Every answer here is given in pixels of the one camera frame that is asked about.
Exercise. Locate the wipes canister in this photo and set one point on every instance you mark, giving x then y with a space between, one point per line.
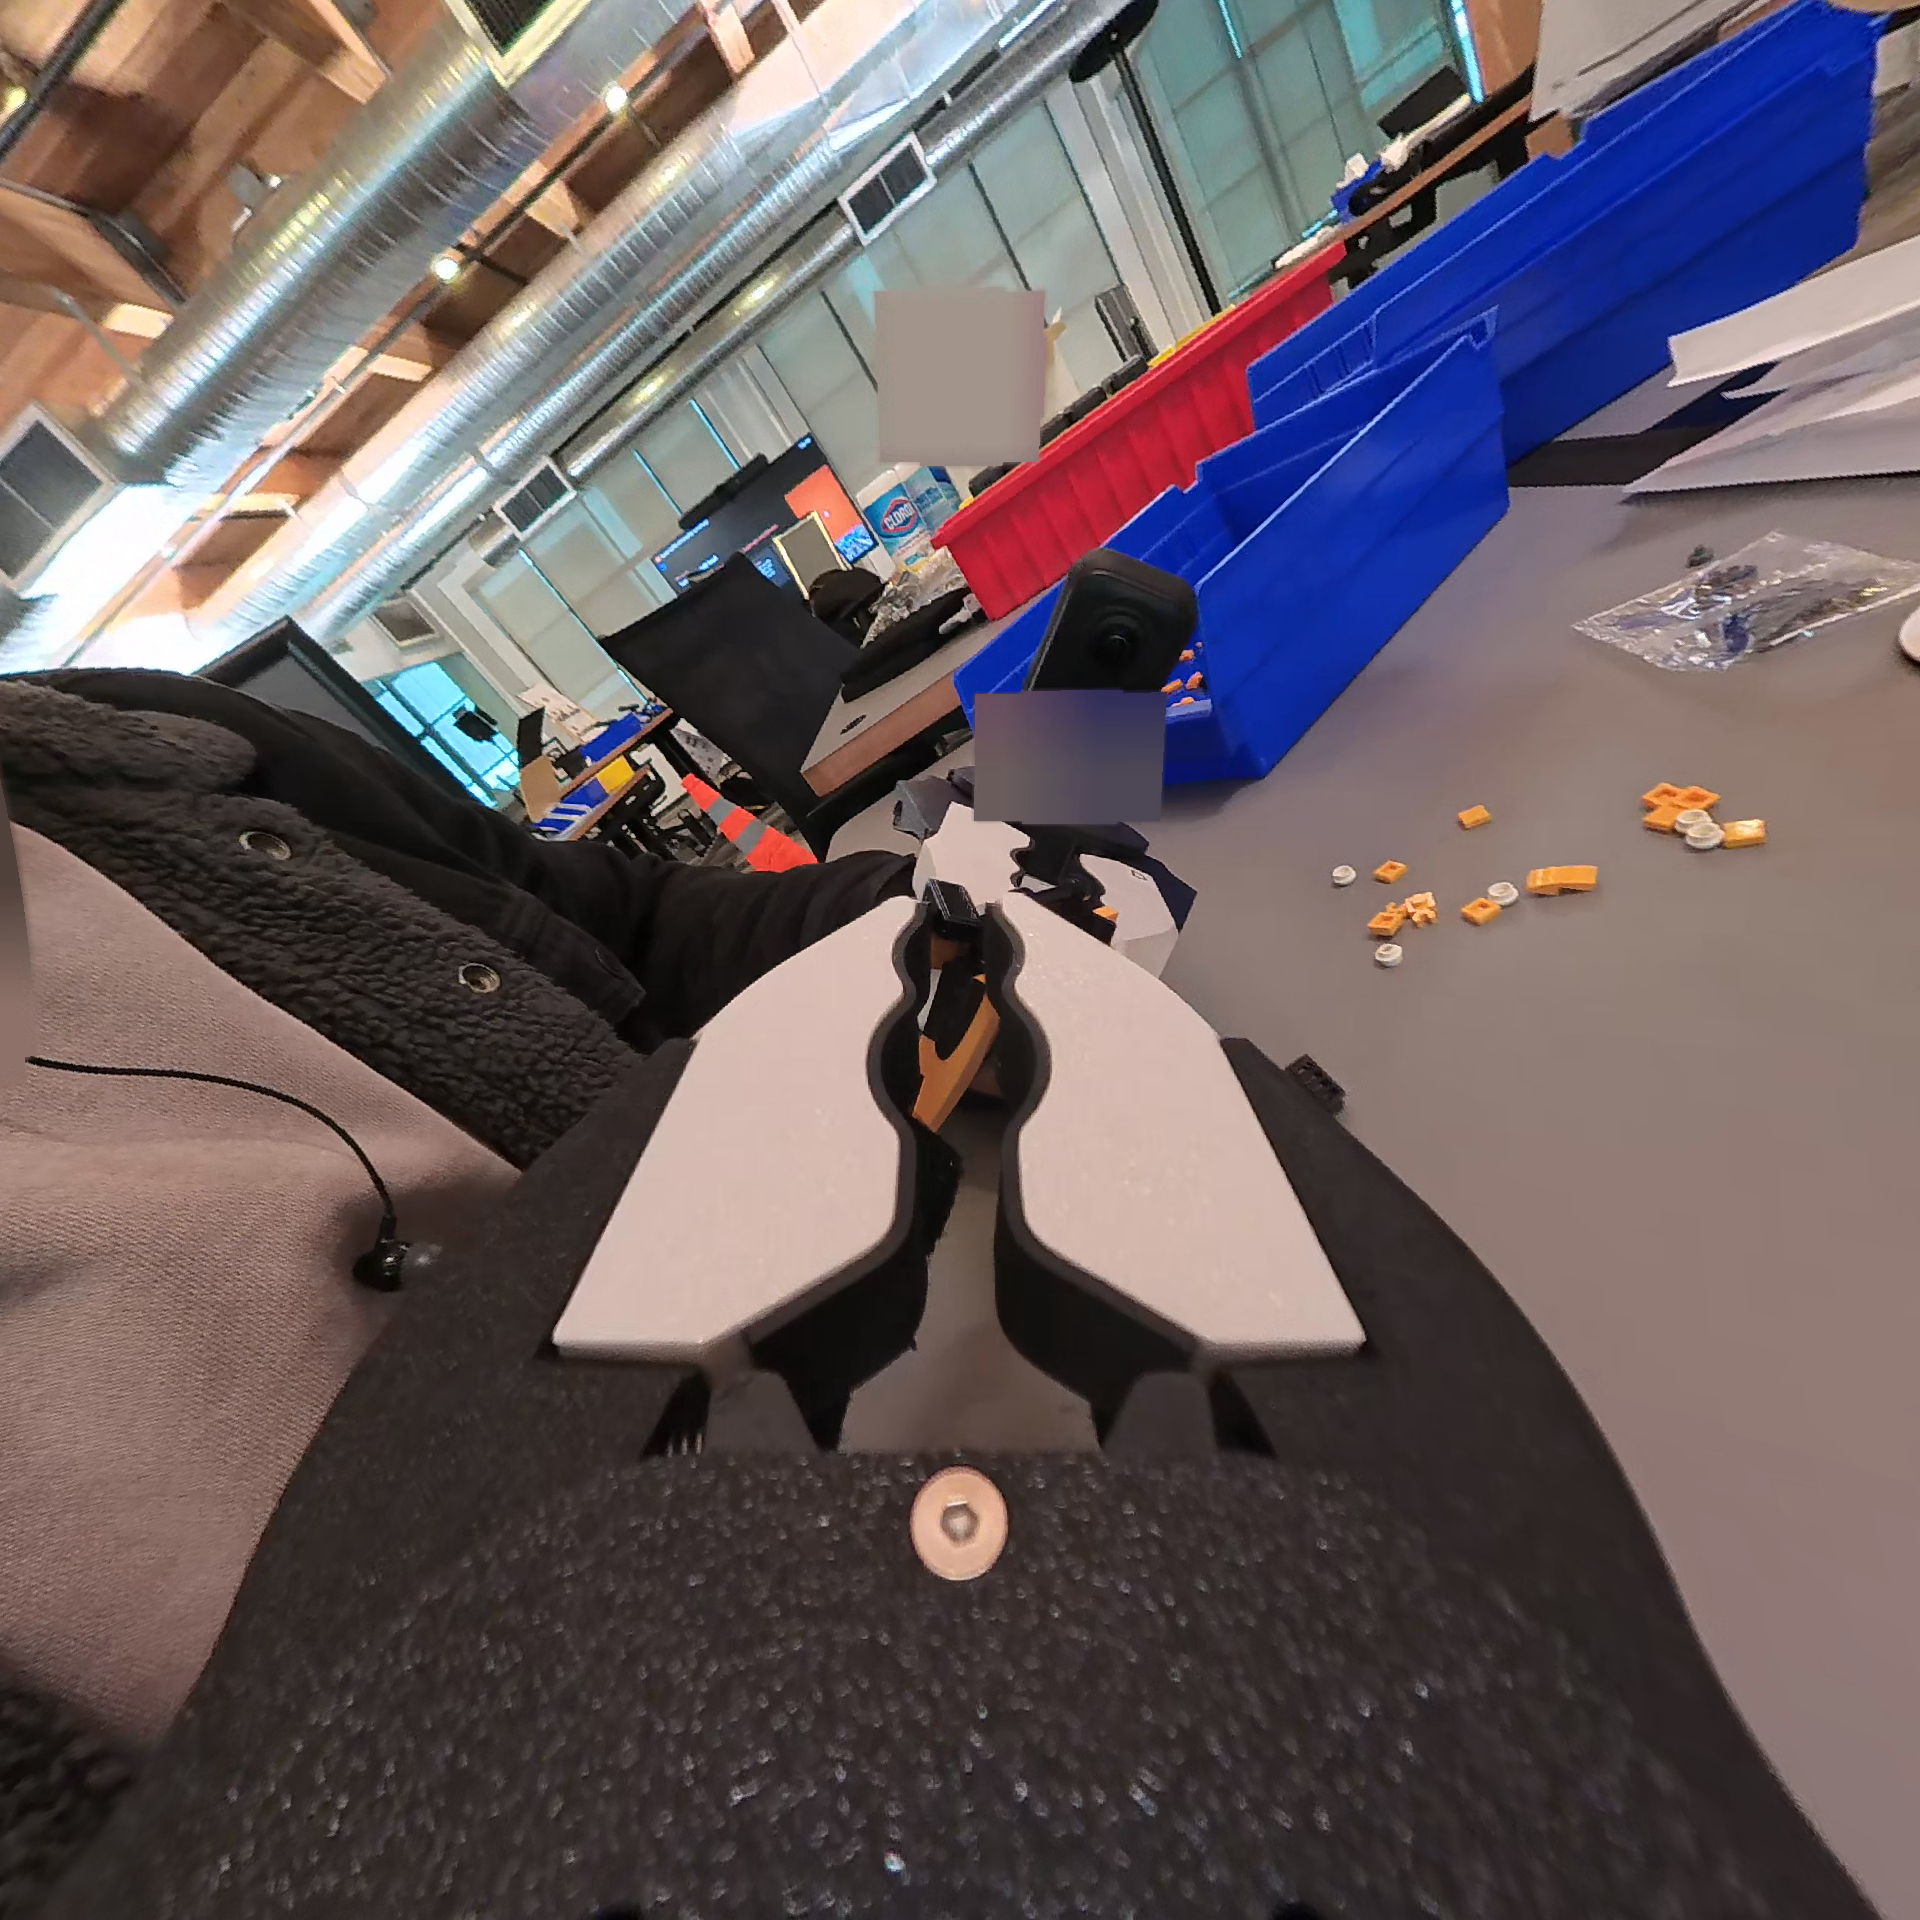
908 518

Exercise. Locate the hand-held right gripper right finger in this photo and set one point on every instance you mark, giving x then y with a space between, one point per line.
1171 1186

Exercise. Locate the black mesh office chair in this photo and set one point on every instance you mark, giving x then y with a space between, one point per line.
722 675

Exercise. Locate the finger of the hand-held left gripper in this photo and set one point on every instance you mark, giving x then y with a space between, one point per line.
1132 909
974 863

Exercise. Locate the beige sweatshirt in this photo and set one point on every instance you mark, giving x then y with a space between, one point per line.
181 1350

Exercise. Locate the heap of orange lego parts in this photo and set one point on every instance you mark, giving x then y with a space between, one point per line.
1185 682

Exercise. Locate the ceiling air vent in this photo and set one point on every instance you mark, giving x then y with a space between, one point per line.
889 188

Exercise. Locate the black floor lamp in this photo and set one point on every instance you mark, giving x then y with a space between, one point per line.
1114 53

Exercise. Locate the scattered small lego pieces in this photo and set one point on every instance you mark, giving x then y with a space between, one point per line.
1559 878

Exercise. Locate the orange black lego subassembly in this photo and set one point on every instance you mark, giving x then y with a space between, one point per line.
961 1050

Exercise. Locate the black computer monitor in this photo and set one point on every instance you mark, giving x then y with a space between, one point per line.
316 691

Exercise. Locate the white papers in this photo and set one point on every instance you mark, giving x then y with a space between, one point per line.
1801 323

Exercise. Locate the wood-edged grey table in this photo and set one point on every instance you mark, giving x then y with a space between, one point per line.
885 734

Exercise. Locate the black lego grille tile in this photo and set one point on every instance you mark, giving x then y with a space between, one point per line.
1315 1084

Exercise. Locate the small upright screen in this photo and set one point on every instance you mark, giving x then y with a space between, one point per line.
804 551

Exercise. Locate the silver air duct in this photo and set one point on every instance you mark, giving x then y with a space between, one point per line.
375 195

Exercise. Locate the orange traffic cone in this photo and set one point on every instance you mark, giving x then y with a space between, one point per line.
758 839

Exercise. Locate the black fleece jacket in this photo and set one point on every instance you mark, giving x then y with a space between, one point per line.
300 931

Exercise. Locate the blue plastic bin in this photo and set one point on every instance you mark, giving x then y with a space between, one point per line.
1321 601
1575 331
1724 106

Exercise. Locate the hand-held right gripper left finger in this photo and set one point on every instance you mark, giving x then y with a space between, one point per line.
750 1172

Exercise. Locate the long wooden desk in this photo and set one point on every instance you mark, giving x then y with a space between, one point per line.
1442 166

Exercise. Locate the large display monitor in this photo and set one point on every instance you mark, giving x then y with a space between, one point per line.
722 524

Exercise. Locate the red plastic bin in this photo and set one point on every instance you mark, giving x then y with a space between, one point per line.
1110 466

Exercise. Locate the clear plastic parts bag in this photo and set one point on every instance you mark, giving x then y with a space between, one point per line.
1757 601

